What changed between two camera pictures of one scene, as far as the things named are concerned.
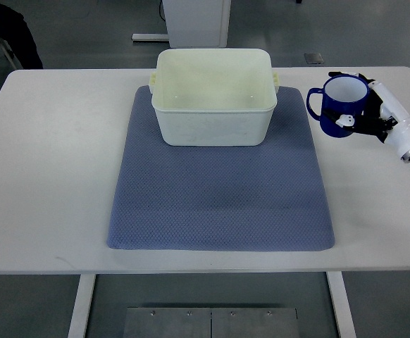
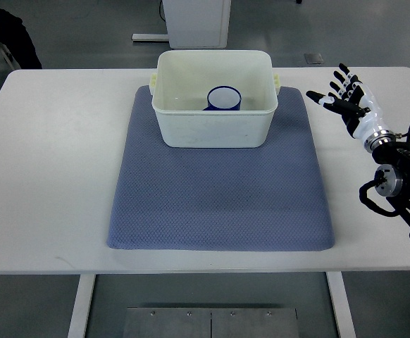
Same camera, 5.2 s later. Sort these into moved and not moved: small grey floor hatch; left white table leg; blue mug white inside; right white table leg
Moved: blue mug white inside
Not moved: right white table leg; small grey floor hatch; left white table leg
